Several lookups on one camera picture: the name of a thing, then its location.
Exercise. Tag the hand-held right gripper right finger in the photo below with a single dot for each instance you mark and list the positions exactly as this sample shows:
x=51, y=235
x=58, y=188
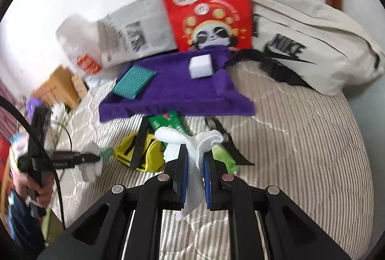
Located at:
x=207, y=184

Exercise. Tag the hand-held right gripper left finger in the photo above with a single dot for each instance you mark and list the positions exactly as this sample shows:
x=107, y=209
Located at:
x=183, y=178

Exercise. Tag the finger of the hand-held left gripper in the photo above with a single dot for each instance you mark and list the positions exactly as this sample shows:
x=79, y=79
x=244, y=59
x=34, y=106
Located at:
x=72, y=159

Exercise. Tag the white glove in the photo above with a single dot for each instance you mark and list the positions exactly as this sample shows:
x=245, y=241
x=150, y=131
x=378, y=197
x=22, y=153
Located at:
x=93, y=163

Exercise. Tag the white tissue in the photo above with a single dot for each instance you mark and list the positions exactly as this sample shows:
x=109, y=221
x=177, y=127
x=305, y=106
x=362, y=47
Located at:
x=192, y=154

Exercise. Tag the yellow pouch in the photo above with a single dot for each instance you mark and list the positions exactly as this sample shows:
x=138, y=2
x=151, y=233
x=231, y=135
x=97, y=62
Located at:
x=153, y=157

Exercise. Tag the purple fabric tray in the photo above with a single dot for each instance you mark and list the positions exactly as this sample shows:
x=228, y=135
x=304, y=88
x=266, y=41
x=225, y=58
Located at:
x=180, y=91

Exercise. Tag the person's left forearm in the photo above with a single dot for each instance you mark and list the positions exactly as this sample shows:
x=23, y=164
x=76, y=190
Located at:
x=21, y=218

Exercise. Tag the person's left hand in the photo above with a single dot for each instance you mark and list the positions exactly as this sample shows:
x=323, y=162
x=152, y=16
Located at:
x=43, y=190

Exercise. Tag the purple plastic toy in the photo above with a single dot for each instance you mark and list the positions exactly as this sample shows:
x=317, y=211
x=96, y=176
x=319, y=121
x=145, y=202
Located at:
x=32, y=108

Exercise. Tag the striped bed quilt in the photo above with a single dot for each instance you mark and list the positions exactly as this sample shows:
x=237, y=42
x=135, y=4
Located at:
x=300, y=142

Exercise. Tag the white plastic bag red label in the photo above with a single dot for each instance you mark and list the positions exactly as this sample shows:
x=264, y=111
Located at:
x=75, y=40

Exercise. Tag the white foam block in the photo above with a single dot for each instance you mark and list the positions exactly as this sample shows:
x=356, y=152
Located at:
x=201, y=66

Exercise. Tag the folded newspaper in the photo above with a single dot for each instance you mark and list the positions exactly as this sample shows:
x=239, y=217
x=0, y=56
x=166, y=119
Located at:
x=135, y=28

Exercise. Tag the cream waist bag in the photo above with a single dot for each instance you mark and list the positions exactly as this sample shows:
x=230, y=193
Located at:
x=315, y=46

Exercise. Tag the red panda paper bag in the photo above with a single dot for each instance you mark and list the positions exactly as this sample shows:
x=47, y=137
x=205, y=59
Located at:
x=204, y=1

